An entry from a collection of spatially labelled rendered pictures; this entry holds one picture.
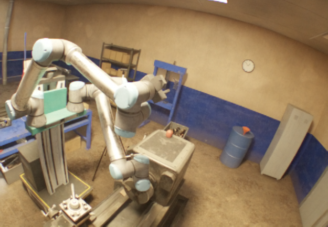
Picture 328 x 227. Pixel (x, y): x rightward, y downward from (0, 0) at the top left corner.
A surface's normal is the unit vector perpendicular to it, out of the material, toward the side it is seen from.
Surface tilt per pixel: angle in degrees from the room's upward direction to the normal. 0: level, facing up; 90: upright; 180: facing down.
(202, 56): 90
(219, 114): 90
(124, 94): 85
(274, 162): 90
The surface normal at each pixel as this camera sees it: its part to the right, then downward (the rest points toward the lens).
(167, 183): -0.42, 0.20
